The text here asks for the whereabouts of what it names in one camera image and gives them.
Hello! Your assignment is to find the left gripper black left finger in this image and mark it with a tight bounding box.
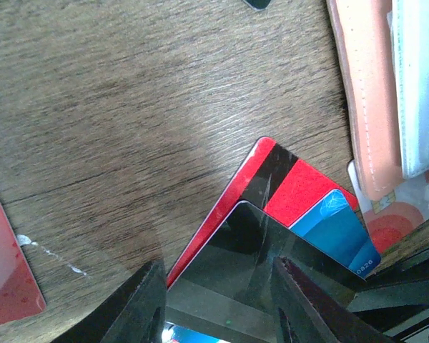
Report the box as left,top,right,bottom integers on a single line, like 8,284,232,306
53,259,167,342

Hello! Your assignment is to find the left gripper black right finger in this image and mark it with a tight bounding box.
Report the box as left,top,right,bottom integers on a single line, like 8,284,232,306
271,257,390,342

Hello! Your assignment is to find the white red circle card front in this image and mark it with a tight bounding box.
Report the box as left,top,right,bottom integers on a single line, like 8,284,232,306
347,161,429,253

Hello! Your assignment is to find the blue card front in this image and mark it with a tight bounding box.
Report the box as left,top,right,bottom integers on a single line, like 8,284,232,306
290,189,381,278

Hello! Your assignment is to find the pink leather card holder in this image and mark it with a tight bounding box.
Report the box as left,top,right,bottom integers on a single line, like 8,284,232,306
327,1,429,201

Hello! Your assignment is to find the plain black card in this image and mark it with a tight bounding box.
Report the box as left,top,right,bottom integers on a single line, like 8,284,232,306
166,201,365,342

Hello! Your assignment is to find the red card black stripe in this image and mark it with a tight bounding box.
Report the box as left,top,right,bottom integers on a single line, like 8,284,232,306
167,136,358,288

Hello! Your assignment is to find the red vip card front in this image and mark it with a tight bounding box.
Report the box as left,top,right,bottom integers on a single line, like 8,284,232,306
0,202,46,324

